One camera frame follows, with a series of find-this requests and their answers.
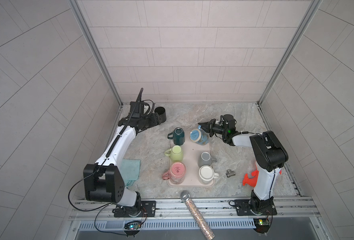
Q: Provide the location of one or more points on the grey mug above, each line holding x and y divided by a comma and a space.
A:
206, 159

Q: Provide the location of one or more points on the pink glass mug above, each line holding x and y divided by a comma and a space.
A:
176, 173

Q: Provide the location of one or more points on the white mug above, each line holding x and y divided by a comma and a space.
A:
207, 175

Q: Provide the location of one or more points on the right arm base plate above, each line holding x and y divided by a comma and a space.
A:
254, 207

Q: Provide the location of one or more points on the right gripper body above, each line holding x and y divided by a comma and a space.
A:
221, 130

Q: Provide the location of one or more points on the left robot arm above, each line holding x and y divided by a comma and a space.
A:
103, 181

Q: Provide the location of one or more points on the iridescent blue butterfly mug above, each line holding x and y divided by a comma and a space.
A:
199, 137

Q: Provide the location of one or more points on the dark green mug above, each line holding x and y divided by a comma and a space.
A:
177, 136

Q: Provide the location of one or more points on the teal folded cloth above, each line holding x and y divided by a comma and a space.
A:
130, 171

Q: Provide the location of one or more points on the light green mug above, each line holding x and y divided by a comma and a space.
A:
175, 154

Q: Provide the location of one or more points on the red shark plush toy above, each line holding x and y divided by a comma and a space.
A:
249, 178

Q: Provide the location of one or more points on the black mug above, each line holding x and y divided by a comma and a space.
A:
161, 111

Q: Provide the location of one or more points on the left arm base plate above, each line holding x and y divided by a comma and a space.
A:
140, 209

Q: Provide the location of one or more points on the beige plastic tray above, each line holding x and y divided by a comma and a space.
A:
192, 152

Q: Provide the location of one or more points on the left circuit board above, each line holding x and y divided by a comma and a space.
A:
132, 226

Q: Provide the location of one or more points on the circuit board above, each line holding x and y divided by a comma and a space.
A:
262, 225
132, 226

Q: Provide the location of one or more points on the aluminium rail frame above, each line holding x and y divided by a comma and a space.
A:
209, 208

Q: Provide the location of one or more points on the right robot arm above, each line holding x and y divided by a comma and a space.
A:
270, 158

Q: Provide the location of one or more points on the right circuit board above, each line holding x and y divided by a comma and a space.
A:
262, 225

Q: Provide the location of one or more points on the small metal clip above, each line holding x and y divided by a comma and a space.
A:
230, 173

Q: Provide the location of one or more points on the glitter tube with silver cap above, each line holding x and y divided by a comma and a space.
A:
201, 222

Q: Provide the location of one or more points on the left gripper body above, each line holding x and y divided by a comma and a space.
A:
148, 121

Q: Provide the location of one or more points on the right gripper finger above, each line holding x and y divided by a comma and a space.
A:
208, 130
209, 123

